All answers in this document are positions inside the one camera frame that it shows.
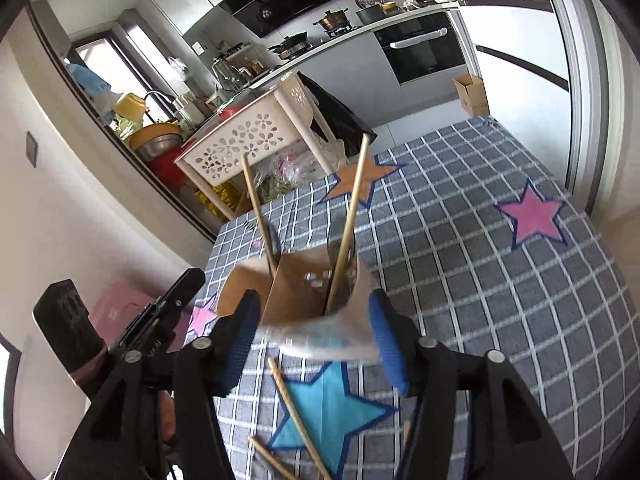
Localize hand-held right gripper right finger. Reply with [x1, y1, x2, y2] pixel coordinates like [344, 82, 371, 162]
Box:
[369, 290, 577, 480]

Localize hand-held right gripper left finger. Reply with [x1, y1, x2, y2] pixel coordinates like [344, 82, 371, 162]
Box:
[55, 290, 263, 480]

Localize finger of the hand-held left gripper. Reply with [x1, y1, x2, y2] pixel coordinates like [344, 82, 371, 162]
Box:
[152, 267, 207, 312]

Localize pink perforated utensil holder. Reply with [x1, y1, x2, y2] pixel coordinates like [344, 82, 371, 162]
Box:
[216, 247, 381, 362]

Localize black spoon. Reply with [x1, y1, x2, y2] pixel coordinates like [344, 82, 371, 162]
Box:
[262, 222, 284, 272]

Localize wooden chopstick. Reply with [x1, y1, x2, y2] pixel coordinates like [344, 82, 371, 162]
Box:
[241, 153, 279, 277]
[326, 133, 371, 307]
[267, 357, 334, 480]
[248, 435, 299, 480]

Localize person's left hand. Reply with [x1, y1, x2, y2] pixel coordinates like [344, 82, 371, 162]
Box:
[72, 360, 109, 402]

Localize gold foil package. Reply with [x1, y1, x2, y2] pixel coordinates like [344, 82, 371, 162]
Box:
[196, 179, 247, 222]

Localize grey checkered star tablecloth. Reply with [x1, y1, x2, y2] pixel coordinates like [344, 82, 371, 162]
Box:
[182, 115, 640, 480]

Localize red plastic bucket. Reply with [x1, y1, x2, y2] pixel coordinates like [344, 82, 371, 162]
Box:
[147, 147, 190, 187]

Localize metal basin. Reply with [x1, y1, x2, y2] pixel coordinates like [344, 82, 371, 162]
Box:
[135, 132, 184, 164]

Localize beige perforated storage trolley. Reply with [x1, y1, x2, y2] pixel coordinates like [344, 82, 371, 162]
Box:
[175, 75, 337, 222]

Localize yellow plastic basin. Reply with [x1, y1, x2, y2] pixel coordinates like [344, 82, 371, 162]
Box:
[128, 122, 184, 152]

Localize clear plastic bags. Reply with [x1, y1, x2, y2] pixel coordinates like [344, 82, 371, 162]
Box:
[254, 140, 349, 199]

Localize kitchen faucet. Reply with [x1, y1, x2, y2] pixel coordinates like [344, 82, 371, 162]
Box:
[142, 89, 177, 127]

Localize black trash bag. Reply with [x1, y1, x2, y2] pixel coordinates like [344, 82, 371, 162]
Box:
[299, 73, 369, 137]

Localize black wok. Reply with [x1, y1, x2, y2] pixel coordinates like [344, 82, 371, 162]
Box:
[268, 32, 310, 59]

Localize cardboard box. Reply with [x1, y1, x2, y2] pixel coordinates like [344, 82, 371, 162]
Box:
[452, 73, 490, 117]

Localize black range hood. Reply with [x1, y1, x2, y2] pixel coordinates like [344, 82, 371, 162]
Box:
[219, 0, 347, 39]

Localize black built-in oven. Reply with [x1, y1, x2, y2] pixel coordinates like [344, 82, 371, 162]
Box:
[373, 10, 469, 87]

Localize brass cooking pot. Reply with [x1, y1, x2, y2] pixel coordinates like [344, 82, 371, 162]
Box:
[313, 8, 350, 32]

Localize dark stock pot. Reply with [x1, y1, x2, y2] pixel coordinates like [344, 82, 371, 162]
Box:
[356, 2, 402, 26]

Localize white refrigerator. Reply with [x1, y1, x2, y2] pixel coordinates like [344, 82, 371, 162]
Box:
[434, 0, 574, 127]

